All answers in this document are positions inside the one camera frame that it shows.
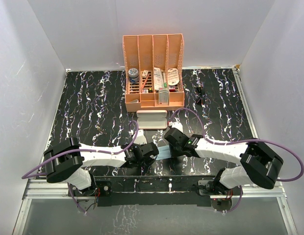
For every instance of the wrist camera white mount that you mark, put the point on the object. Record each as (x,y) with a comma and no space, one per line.
(140,139)
(176,125)

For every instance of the small white card box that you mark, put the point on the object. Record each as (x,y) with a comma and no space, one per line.
(145,73)

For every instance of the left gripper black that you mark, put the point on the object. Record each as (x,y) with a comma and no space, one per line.
(146,162)

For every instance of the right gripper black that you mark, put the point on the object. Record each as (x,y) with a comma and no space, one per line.
(174,153)

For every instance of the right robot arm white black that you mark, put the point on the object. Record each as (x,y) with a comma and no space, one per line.
(256,162)

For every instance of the white tube package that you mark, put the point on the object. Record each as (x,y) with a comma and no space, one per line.
(157,78)

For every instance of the blue cleaning cloth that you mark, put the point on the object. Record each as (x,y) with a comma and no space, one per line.
(164,153)

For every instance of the grey white small box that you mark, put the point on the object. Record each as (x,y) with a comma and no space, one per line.
(163,96)

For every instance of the blue white round tin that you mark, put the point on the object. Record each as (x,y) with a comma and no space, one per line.
(133,75)

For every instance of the oval beige tag package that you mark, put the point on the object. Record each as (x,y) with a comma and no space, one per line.
(173,77)

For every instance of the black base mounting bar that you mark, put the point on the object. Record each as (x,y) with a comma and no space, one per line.
(155,190)

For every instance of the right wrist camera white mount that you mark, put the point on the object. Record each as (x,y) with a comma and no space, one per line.
(176,125)

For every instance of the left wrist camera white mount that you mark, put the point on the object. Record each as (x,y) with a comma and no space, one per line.
(140,139)

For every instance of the pink glasses case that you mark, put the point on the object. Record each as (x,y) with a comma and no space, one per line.
(152,119)

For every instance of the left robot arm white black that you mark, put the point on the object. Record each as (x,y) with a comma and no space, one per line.
(68,161)

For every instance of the black sunglasses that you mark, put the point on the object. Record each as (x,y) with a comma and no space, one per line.
(201,95)

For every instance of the red pencil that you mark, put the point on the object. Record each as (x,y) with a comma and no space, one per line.
(145,81)

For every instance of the orange desk organizer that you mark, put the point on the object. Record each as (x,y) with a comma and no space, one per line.
(144,52)

